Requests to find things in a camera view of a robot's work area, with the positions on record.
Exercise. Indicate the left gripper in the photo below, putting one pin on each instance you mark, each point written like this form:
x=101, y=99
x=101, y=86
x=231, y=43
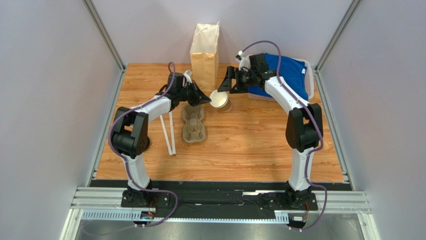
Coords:
x=199, y=97

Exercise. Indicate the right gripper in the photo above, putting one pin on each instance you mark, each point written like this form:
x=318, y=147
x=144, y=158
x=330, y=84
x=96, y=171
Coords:
x=233, y=79

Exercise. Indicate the paper coffee cup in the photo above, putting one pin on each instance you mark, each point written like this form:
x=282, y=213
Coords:
x=220, y=101

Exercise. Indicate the grey pulp cup carrier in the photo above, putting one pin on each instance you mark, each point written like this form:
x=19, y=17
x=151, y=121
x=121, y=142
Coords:
x=193, y=131

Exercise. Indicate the brown paper bag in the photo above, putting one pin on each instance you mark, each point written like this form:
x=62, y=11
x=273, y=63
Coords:
x=204, y=55

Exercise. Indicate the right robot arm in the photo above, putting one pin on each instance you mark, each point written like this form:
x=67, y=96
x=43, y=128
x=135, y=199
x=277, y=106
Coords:
x=304, y=127

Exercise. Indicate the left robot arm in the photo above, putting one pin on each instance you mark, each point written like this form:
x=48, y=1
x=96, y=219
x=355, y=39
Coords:
x=128, y=134

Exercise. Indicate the white wrapped straw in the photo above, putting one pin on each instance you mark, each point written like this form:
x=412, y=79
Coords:
x=169, y=148
x=172, y=133

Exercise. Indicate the blue folded towel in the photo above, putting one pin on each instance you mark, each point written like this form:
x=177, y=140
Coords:
x=293, y=71

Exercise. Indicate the white plastic basket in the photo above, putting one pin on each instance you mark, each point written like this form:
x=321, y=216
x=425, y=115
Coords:
x=272, y=61

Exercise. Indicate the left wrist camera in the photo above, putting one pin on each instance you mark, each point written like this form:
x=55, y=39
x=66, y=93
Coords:
x=187, y=75

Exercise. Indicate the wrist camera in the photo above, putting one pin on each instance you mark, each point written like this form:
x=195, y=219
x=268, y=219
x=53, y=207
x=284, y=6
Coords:
x=187, y=75
x=243, y=61

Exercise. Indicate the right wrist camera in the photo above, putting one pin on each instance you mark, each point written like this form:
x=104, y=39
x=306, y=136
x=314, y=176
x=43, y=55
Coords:
x=243, y=61

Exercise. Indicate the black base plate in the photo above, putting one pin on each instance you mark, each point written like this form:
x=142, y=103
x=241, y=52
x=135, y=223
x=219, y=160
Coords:
x=217, y=200

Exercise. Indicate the aluminium frame rail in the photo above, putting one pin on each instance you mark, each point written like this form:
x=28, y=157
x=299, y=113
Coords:
x=100, y=204

